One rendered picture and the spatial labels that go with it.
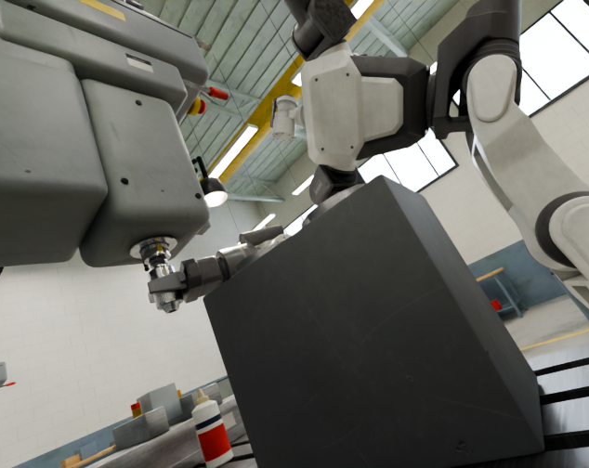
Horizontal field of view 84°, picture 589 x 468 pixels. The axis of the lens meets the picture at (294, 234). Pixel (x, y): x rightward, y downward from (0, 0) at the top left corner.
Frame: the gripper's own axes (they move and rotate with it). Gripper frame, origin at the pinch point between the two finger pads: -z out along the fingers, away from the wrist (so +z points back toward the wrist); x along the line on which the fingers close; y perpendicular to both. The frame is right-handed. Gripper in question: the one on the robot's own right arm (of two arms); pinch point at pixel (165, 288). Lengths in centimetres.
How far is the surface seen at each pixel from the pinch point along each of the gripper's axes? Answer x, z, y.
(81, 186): 16.1, -8.7, -13.0
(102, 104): 11.9, -2.6, -33.0
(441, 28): -209, 727, -475
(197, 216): 6.7, 8.0, -9.7
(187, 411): -10.9, -1.5, 21.0
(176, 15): -257, 156, -497
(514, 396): 47, 10, 26
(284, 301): 36.3, 4.4, 15.4
